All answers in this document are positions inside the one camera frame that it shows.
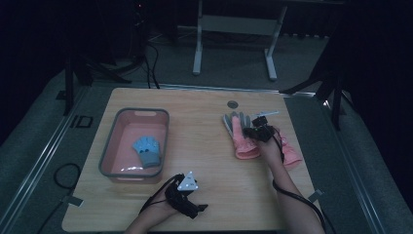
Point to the pink glove grey palm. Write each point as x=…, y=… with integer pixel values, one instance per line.
x=242, y=143

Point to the blue knitted glove dark dots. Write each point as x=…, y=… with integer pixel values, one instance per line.
x=147, y=149

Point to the person's right hand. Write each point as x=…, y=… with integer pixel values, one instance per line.
x=271, y=152

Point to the white metal desk frame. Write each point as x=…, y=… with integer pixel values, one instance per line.
x=238, y=25

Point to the dark equipment with red light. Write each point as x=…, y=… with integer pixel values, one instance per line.
x=139, y=29

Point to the black tripod stand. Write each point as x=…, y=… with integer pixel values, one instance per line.
x=69, y=84
x=336, y=104

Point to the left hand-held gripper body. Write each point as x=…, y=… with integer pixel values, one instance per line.
x=181, y=200

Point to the person's left hand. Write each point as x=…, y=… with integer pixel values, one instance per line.
x=159, y=211

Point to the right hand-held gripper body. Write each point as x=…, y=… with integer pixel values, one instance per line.
x=263, y=130

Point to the grey round table grommet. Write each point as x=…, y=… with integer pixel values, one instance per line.
x=232, y=104

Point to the grey tape piece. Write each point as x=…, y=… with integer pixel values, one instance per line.
x=73, y=201
x=315, y=195

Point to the black floor tape marking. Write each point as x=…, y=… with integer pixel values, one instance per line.
x=81, y=122

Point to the pink plastic basin grey rim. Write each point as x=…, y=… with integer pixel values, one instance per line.
x=130, y=152

